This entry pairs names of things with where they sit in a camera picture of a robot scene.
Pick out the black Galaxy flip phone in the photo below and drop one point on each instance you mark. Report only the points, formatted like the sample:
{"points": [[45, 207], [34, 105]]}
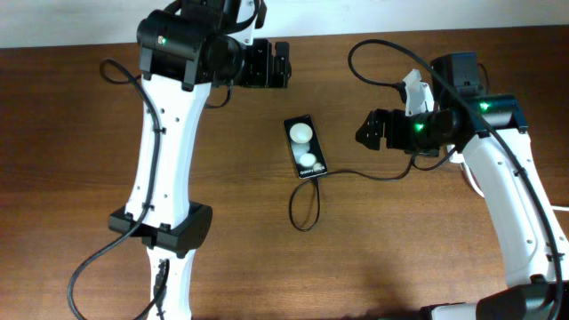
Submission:
{"points": [[307, 154]]}

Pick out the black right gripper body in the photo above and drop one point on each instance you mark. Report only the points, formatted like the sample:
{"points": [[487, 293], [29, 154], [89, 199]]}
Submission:
{"points": [[414, 133]]}

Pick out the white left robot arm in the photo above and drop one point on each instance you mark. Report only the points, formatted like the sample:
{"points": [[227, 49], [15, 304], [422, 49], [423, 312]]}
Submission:
{"points": [[186, 50]]}

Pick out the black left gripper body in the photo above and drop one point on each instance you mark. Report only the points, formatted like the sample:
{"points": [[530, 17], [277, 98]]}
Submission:
{"points": [[253, 69]]}

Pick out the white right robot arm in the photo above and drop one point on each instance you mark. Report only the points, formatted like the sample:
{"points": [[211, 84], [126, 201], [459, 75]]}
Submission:
{"points": [[490, 135]]}

